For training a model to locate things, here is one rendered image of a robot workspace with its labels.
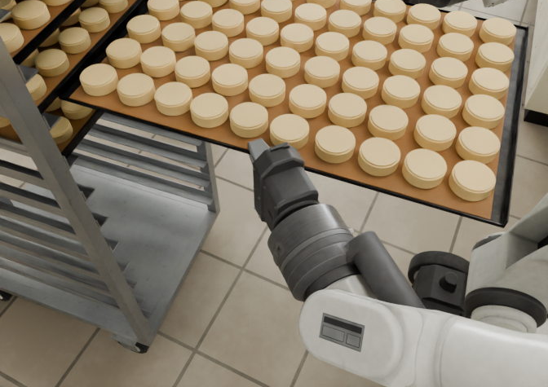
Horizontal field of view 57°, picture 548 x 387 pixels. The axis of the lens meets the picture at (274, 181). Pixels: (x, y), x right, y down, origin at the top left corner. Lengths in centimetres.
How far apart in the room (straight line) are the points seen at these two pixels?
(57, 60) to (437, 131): 59
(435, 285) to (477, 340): 104
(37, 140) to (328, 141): 42
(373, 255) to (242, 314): 114
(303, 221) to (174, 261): 105
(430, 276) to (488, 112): 85
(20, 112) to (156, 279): 88
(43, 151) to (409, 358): 59
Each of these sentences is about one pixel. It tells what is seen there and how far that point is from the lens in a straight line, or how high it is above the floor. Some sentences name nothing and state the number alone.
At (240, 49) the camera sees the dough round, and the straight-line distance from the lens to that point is 76.
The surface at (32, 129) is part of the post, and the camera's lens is 78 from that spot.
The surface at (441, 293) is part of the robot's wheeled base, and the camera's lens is 148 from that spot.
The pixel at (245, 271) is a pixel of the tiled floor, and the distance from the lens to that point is 168.
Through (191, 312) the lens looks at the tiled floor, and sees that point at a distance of 163.
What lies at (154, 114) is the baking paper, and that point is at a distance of 70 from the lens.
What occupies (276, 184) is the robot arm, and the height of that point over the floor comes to 105.
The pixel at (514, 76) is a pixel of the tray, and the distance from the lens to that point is 82.
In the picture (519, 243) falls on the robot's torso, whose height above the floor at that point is 68.
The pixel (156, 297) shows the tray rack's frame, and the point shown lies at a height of 15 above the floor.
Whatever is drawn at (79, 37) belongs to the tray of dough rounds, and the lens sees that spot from 92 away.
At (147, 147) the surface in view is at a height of 41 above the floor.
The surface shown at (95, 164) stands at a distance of 173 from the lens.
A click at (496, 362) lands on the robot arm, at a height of 110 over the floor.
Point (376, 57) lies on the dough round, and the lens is 76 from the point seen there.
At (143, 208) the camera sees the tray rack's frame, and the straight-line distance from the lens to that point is 168.
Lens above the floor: 148
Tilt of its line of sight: 52 degrees down
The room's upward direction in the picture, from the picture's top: straight up
